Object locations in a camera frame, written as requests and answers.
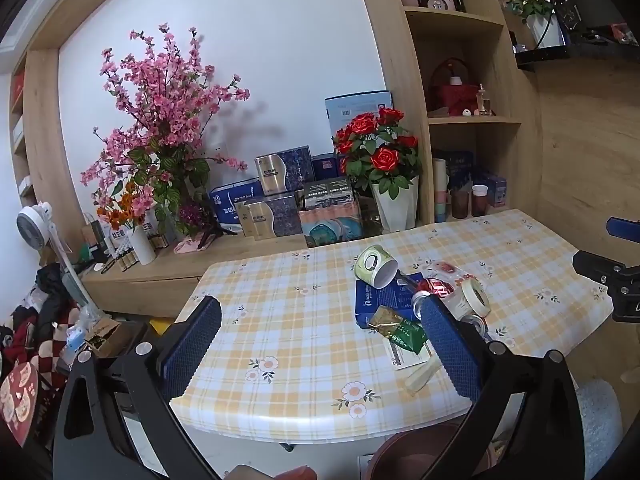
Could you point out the gold navy gift box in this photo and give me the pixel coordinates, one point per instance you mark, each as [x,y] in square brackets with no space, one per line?
[280,215]
[285,170]
[242,220]

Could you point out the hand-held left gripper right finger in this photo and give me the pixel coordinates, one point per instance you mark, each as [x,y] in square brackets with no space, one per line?
[450,355]

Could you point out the red basket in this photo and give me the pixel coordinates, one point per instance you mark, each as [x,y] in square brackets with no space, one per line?
[455,97]

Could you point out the pink blossom arrangement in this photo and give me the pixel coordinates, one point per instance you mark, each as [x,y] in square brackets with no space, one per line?
[160,95]

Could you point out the blue cardboard box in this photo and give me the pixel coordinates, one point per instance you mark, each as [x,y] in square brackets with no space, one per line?
[382,300]

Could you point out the stack of pastel cups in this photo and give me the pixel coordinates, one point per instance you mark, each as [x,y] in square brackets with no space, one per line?
[439,190]

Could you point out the white vase with orange flowers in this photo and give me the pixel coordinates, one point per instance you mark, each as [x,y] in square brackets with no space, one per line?
[141,247]

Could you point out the dark brown glass tumbler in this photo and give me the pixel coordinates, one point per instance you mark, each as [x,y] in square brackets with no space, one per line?
[460,205]

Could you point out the blue white tissue pack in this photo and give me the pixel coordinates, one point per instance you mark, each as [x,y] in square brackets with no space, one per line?
[232,197]

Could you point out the low wooden cabinet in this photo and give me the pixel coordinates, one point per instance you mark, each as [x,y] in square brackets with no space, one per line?
[150,285]

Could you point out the white paper card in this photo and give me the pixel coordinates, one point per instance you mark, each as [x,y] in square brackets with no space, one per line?
[407,361]

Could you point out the navy printed box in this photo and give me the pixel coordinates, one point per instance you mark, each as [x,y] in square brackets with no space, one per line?
[460,167]

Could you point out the clear perfume bottle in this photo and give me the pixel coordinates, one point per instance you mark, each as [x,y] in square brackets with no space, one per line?
[483,102]

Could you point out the red roses in white pot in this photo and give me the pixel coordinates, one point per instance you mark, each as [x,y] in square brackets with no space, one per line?
[395,210]

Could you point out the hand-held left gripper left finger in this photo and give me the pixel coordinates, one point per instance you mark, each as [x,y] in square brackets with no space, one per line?
[192,345]

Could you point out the row of small amber bottles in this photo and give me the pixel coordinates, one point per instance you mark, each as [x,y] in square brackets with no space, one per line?
[125,259]

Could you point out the black labelled box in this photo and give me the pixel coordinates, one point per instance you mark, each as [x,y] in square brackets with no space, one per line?
[327,191]

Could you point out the green white paper cup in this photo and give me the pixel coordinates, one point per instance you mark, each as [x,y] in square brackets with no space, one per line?
[370,262]

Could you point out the large light blue box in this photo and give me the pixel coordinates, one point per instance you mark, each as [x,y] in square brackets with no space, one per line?
[355,105]

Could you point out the cream tape roll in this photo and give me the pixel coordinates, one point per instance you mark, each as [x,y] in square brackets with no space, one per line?
[452,302]

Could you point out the clear plastic lid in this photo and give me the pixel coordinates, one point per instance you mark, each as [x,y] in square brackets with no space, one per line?
[472,323]

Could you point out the pink plastic basin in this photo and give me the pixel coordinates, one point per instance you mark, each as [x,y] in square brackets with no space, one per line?
[425,450]

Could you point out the cream paper wrapper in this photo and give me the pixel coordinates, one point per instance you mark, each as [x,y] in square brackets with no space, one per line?
[420,379]

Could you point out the dark tumbler with white cup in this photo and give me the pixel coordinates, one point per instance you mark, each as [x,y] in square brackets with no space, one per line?
[479,201]

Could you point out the white desk fan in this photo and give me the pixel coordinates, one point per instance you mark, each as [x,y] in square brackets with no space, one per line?
[32,222]

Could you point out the open cardboard box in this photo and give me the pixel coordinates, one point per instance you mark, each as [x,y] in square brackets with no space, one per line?
[102,335]

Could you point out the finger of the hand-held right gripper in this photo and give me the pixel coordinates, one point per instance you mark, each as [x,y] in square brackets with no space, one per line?
[600,265]
[625,229]

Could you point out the crushed metal drink can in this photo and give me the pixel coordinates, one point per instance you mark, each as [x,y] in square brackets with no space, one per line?
[437,289]

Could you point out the green snack packet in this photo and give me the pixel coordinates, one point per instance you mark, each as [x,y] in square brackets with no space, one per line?
[405,335]

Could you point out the purple flower bunch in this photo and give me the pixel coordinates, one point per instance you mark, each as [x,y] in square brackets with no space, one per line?
[191,217]

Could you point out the small blue printed box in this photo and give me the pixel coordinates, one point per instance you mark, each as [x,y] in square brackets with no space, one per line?
[495,190]

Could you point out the black mini tripod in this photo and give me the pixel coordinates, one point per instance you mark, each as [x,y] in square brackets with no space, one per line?
[212,234]

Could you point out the grey fluffy rug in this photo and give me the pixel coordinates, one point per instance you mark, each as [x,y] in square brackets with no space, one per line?
[597,420]

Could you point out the clear floral plastic package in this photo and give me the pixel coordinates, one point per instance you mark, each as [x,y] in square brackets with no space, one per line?
[452,271]

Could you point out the pink cloth item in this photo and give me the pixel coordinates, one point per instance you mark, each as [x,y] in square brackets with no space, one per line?
[186,246]

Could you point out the teal printed pastel pack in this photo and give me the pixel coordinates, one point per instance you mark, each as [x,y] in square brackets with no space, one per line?
[330,227]

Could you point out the red printed round cushion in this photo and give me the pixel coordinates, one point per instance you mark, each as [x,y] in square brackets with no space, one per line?
[20,405]

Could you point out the small navy box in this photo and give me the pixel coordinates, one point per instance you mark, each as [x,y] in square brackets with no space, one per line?
[325,166]

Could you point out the pile of clothes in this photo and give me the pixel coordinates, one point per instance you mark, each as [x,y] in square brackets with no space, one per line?
[40,320]

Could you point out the black counter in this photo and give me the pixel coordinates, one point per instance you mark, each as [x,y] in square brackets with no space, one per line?
[590,50]

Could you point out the wooden shelf unit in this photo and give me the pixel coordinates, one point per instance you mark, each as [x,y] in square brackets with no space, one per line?
[387,35]

